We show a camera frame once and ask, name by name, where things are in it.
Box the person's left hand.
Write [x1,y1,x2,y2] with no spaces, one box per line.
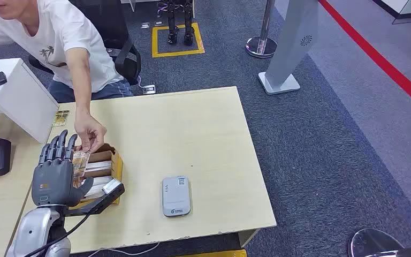
[74,112,108,154]

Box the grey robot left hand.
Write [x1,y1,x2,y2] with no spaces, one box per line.
[31,129,95,208]

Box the brown cardboard organizer box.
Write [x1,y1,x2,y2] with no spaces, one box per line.
[71,142,124,210]

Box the white card sleeve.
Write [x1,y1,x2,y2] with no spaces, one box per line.
[84,184,112,200]
[91,176,113,187]
[85,160,113,173]

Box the person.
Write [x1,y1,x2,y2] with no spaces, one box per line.
[0,0,135,154]

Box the grey card reader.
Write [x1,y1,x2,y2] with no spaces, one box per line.
[161,176,192,218]

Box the stack of gold cards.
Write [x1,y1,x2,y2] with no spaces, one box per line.
[52,110,71,127]

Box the white cabinet box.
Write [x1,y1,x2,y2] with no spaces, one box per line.
[0,57,60,145]

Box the black office chair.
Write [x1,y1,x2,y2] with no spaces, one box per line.
[28,0,142,86]

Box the standing humanoid robot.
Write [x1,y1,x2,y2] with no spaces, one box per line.
[157,0,195,47]

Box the grey slanted pillar stand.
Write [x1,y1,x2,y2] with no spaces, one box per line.
[257,0,319,96]

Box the round chrome base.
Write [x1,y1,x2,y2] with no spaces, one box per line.
[347,228,405,257]

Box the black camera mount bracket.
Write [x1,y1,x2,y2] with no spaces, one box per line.
[63,184,126,217]

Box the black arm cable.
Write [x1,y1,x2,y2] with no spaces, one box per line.
[24,211,95,257]

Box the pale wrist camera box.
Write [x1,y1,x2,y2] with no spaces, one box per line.
[102,178,123,195]

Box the chrome stanchion post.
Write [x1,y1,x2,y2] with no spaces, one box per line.
[245,0,278,59]

